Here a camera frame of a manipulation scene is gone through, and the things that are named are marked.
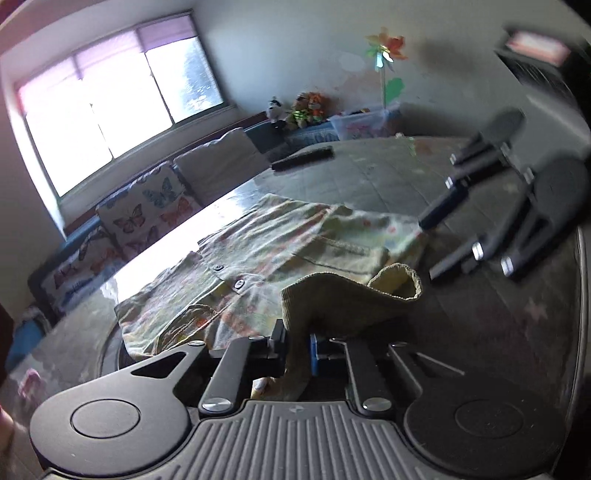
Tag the beige cushion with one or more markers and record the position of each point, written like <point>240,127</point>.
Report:
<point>221,164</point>

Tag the floral yellow shirt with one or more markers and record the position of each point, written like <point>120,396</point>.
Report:
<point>277,230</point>

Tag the black remote control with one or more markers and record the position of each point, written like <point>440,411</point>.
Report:
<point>302,158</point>

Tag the round black cooktop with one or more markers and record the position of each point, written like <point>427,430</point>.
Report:
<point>111,355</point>

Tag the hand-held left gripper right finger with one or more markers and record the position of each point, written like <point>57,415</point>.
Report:
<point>315,355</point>

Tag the butterfly print cushion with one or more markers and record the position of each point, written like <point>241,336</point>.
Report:
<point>147,207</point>
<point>78,272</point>

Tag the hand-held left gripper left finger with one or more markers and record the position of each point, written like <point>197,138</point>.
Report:
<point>278,350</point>

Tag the blue cloth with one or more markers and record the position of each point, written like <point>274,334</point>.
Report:
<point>25,344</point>

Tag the blue sofa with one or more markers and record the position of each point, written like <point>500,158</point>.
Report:
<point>268,136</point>

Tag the plush toy with green vest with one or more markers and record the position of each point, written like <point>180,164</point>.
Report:
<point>298,113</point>

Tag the orange tiger plush toy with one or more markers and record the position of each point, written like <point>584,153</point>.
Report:
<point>317,107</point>

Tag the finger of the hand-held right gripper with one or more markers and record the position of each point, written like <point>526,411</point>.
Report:
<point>461,263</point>
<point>443,210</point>

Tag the colourful pinwheel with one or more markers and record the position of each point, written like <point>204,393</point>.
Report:
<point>385,50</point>

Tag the clear plastic storage box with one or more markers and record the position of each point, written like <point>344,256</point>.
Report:
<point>364,123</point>

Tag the window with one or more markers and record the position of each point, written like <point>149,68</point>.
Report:
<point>115,101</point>

